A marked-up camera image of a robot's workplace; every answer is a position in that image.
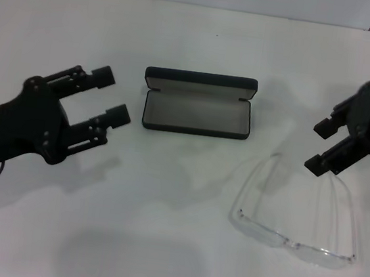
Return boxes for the clear white glasses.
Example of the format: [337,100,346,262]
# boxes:
[223,147,370,271]

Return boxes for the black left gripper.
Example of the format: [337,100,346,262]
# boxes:
[0,51,137,196]

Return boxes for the black glasses case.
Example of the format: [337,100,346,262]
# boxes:
[137,64,260,143]

